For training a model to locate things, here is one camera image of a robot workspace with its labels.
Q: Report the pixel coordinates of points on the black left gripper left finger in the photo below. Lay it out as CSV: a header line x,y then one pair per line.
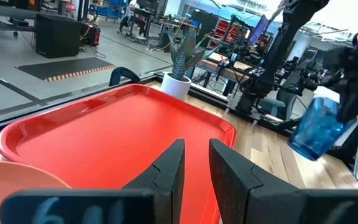
x,y
154,202

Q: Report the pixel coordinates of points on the red and black device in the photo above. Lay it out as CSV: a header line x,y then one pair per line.
x,y
93,35

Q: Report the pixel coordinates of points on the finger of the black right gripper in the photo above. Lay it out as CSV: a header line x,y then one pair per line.
x,y
353,105

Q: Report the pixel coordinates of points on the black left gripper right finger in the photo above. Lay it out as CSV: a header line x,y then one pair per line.
x,y
244,193

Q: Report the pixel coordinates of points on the snake plant in white pot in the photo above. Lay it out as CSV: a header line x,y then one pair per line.
x,y
179,62

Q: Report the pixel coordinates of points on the black floor mat striped edge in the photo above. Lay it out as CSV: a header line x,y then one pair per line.
x,y
64,68

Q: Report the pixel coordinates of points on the blue transparent plastic cup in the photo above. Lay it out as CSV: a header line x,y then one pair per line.
x,y
315,130

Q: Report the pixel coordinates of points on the salmon orange plate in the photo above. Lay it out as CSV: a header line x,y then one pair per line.
x,y
8,180

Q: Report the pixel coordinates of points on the wooden workbench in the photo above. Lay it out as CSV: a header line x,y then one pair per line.
x,y
225,70

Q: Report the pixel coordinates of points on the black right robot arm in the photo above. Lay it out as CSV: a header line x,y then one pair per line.
x,y
278,46

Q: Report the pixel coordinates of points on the grey office chair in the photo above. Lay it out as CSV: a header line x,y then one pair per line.
x,y
275,107

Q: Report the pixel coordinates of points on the purple lit monitor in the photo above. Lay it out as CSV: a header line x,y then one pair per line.
x,y
258,29

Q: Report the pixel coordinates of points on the black cabinet box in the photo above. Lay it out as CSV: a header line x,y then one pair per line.
x,y
57,35

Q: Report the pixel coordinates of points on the person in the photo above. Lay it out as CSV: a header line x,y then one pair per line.
x,y
262,46
128,17

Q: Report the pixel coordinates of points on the red plastic tray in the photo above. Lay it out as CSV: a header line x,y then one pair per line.
x,y
113,130

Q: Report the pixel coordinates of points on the red shelf rack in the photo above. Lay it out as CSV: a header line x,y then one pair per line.
x,y
224,29

